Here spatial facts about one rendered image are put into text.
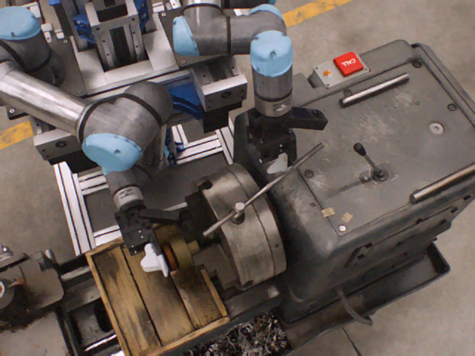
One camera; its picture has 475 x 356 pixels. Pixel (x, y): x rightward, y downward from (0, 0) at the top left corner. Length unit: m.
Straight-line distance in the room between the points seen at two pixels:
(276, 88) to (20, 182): 2.04
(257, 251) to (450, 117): 0.60
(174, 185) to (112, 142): 1.30
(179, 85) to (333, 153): 0.60
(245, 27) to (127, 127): 0.33
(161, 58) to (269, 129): 0.71
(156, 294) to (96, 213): 0.94
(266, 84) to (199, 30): 0.17
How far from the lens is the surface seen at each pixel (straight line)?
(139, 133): 1.18
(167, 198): 2.42
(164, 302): 1.57
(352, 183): 1.31
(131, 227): 1.40
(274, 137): 1.10
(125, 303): 1.58
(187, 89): 1.70
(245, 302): 1.58
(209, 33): 1.05
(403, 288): 2.02
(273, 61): 0.96
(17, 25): 1.46
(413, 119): 1.44
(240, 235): 1.26
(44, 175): 2.84
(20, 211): 2.79
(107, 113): 1.20
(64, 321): 1.57
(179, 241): 1.37
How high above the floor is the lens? 2.40
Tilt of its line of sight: 64 degrees down
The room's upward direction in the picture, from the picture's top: 1 degrees clockwise
